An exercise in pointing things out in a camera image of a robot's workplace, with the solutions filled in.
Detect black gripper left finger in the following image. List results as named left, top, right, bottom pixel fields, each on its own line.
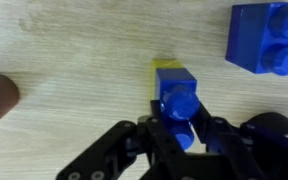
left=55, top=99, right=188, bottom=180

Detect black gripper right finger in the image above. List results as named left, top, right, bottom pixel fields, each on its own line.
left=190, top=101, right=288, bottom=180

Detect blue two-stud lego brick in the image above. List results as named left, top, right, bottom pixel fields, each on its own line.
left=154, top=67, right=201, bottom=152

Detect yellow three-stud lego brick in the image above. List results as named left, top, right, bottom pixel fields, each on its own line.
left=150, top=58, right=186, bottom=103

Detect blue four-stud lego brick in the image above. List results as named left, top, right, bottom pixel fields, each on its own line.
left=225, top=1, right=288, bottom=77

